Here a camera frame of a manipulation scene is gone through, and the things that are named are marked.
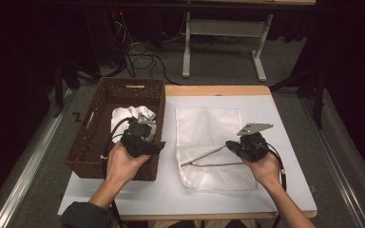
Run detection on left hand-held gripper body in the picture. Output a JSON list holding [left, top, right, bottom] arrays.
[[120, 113, 157, 159]]

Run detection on tangle of floor cables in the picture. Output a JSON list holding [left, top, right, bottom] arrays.
[[107, 12, 184, 86]]

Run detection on person's left hand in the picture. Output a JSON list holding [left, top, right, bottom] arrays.
[[105, 142, 151, 188]]

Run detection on left hand-held gripper black cable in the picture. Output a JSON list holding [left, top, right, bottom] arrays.
[[101, 117, 137, 228]]

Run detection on black metal stand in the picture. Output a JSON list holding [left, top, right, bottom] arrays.
[[269, 63, 327, 129], [51, 56, 103, 118]]

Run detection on white garment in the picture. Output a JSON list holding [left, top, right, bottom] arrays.
[[109, 104, 158, 143]]

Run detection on person's right hand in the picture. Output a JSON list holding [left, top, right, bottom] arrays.
[[241, 153, 282, 191]]

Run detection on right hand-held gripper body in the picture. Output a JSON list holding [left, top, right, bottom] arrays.
[[237, 123, 274, 163]]

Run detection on white-framed desk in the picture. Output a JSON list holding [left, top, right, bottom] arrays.
[[177, 0, 317, 83]]

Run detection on brown wicker basket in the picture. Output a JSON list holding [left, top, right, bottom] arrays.
[[64, 76, 166, 181]]

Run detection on metal floor rail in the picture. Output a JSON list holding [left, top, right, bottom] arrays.
[[300, 98, 365, 228], [0, 89, 74, 228]]

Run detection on person's legs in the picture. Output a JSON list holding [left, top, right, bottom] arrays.
[[148, 218, 260, 228]]

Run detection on white mesh laundry bag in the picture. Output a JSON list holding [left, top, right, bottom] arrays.
[[174, 106, 259, 192]]

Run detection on white table sheet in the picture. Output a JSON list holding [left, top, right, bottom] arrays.
[[57, 94, 317, 218]]

